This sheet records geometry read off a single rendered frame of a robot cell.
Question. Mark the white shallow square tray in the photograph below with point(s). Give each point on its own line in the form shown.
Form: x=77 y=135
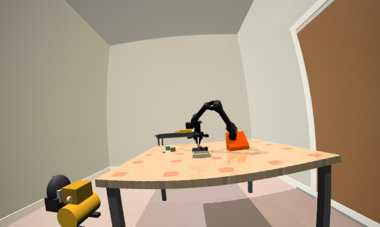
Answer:
x=205 y=154

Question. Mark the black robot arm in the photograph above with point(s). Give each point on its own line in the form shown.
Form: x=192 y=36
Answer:
x=217 y=106

